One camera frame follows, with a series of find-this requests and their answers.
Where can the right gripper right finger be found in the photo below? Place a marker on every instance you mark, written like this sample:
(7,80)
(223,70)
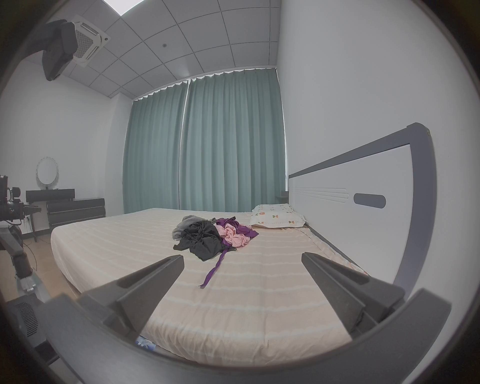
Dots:
(345,296)

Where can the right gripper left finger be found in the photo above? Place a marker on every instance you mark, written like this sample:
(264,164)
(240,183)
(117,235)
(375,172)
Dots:
(142,292)

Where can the black T-shirt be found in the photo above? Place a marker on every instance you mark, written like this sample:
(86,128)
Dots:
(202,240)

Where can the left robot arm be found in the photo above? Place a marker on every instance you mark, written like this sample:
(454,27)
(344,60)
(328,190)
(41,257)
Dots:
(17,255)

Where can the bed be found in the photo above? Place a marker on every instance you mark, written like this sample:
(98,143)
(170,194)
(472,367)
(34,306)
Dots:
(243,307)

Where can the pile of clothes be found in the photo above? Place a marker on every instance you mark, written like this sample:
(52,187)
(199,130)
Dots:
(238,234)

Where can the grey garment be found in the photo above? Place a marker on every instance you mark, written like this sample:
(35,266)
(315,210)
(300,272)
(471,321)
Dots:
(183,225)

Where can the white printed pillow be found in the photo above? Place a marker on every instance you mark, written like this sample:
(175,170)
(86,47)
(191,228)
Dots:
(277,216)

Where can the grey bedside table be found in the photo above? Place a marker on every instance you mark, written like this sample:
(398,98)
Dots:
(282,197)

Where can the blue-green curtain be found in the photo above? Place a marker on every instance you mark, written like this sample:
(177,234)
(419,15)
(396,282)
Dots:
(153,150)
(232,142)

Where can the round white mirror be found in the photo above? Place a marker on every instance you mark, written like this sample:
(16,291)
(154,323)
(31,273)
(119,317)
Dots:
(47,171)

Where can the white ceiling air conditioner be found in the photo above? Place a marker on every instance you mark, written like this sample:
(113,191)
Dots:
(90,39)

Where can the white ceiling light panel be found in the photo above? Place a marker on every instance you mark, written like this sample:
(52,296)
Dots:
(122,5)

